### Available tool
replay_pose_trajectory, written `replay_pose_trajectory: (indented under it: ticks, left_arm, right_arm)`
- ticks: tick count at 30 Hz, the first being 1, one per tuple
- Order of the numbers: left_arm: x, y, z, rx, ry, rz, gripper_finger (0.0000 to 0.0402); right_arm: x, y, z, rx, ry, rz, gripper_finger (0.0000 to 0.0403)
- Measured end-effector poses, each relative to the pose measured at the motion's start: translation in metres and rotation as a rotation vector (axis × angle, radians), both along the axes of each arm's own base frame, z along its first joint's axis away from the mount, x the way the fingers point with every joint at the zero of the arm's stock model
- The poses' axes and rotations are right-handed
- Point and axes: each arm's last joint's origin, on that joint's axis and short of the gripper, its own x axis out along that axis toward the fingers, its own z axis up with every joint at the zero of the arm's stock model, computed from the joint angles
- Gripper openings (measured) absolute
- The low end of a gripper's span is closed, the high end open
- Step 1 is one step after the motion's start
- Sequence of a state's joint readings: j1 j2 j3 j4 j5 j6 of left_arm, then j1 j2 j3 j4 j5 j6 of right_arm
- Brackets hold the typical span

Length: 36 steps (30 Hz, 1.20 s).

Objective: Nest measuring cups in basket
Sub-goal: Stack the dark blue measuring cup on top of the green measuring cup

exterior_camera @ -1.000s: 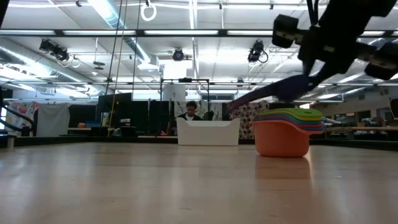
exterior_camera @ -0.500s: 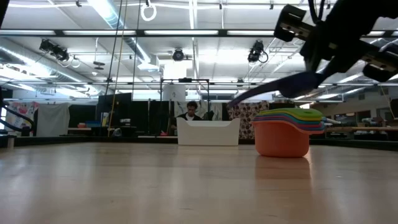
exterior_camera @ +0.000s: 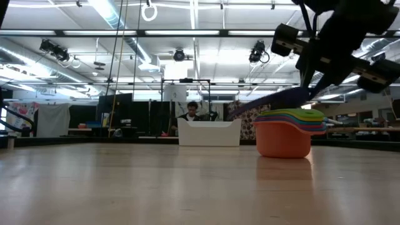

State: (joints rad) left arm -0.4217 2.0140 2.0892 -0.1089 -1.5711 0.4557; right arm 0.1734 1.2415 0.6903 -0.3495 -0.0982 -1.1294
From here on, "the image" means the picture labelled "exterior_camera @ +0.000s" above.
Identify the round black ceiling lamp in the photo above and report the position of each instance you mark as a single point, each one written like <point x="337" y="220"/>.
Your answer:
<point x="179" y="55"/>

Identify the small grey post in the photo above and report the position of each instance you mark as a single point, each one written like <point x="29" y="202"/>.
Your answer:
<point x="11" y="143"/>

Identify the wooden workbench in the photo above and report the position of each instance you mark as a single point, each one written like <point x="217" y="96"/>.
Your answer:
<point x="381" y="128"/>

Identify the black disc ceiling fixture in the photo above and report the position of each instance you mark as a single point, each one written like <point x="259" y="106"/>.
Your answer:
<point x="99" y="63"/>

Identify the black metal frame stand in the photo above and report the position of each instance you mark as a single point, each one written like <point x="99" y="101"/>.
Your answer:
<point x="186" y="80"/>

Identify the white cylindrical tank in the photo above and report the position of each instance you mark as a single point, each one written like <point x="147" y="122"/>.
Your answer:
<point x="175" y="93"/>

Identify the teal measuring cup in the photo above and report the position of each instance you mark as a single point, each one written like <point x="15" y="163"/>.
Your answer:
<point x="312" y="122"/>

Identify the blue storage bin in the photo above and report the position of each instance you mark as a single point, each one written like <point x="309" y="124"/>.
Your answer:
<point x="93" y="125"/>

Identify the silver ventilation duct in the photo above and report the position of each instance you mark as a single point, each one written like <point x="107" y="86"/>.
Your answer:
<point x="37" y="67"/>
<point x="390" y="43"/>

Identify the green measuring cup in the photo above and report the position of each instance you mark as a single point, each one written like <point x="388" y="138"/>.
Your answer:
<point x="300" y="113"/>

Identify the black partition panel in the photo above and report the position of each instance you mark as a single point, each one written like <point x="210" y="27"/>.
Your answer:
<point x="120" y="106"/>

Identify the purple measuring cup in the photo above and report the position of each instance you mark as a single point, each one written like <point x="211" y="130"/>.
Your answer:
<point x="281" y="98"/>

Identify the grey background robot arm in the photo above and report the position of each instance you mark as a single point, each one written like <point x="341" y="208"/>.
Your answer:
<point x="332" y="121"/>

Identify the thin black crossbeam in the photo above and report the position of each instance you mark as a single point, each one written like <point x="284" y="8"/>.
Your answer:
<point x="250" y="84"/>

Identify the floral print cloth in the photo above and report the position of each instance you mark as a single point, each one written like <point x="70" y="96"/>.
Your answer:
<point x="23" y="109"/>

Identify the black aluminium table frame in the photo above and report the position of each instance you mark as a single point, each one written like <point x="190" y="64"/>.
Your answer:
<point x="93" y="141"/>

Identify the red dotted cloth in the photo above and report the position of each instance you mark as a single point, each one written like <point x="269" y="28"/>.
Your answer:
<point x="248" y="125"/>

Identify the white plastic basket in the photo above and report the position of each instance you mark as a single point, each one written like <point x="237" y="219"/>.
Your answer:
<point x="209" y="134"/>

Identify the grey hanging cloth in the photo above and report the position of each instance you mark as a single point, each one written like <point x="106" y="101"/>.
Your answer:
<point x="53" y="120"/>

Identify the orange measuring cup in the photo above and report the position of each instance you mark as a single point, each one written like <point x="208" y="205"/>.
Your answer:
<point x="281" y="140"/>

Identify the black overhead crossbeam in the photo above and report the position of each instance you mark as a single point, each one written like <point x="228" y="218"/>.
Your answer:
<point x="223" y="32"/>

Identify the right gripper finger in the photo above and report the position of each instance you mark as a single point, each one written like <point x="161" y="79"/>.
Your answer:
<point x="325" y="86"/>
<point x="307" y="81"/>

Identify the black ceiling lamp pair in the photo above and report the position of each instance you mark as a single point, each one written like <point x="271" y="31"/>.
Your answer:
<point x="59" y="53"/>

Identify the person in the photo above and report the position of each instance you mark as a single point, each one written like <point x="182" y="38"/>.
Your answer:
<point x="191" y="109"/>

